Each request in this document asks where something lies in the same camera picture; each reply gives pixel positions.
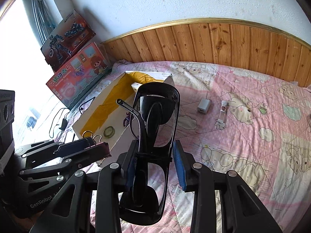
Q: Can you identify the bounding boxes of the green tape roll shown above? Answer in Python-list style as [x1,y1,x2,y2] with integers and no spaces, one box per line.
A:
[103,126,115,138]

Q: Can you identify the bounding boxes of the purple toy figure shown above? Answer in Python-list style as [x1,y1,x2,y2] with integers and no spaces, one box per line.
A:
[123,112,131,127]

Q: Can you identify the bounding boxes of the small glass vial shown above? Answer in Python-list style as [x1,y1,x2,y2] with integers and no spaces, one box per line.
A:
[217,100,227,123]

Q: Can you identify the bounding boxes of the grey usb charger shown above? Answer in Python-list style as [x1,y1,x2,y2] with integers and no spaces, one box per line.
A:
[197,98,211,114]

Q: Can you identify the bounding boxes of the black safety glasses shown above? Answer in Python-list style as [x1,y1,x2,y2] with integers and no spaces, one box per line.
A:
[116,82,180,226]

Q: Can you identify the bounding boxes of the cream tissue pack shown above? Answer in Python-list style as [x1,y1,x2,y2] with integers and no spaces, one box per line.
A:
[131,83,142,93]

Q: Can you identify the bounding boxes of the black neckband earphones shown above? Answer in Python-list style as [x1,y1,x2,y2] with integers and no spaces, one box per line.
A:
[79,97,95,115]

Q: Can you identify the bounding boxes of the white cardboard box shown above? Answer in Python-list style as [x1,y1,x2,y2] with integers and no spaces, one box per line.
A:
[73,71,174,167]

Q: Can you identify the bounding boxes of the pink quilted bedspread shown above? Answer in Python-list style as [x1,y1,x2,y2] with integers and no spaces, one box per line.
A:
[55,60,311,233]

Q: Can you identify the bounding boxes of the pink toy washing machine box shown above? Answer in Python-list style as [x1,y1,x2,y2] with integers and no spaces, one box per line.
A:
[46,42,112,110]

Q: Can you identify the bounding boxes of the red robot toy box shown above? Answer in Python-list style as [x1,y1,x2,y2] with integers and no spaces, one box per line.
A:
[41,10,96,72]

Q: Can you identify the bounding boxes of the black power adapter with cable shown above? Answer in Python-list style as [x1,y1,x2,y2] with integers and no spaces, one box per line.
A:
[48,107,70,142]

